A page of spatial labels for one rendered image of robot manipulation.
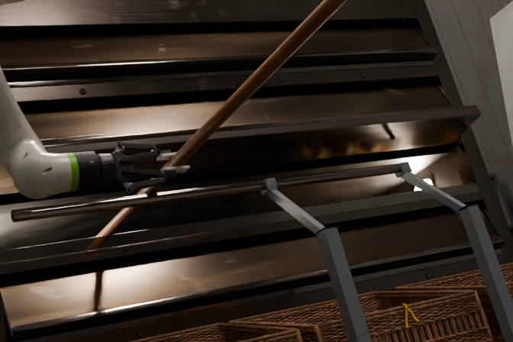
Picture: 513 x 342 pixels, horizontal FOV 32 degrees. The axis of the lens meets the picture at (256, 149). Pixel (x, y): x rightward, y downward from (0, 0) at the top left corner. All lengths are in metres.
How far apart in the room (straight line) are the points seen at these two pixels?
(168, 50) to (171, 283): 0.80
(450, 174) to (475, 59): 2.95
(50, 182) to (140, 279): 0.70
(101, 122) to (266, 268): 0.69
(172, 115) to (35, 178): 0.95
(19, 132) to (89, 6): 0.95
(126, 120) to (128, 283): 0.53
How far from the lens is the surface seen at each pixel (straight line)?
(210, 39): 3.13
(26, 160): 2.07
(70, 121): 2.80
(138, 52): 2.97
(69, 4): 2.99
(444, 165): 3.58
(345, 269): 2.25
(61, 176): 2.08
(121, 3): 3.06
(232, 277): 2.77
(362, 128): 3.07
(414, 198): 3.24
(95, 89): 2.86
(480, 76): 6.41
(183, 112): 2.94
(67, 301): 2.59
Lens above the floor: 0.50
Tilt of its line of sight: 18 degrees up
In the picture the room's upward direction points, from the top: 16 degrees counter-clockwise
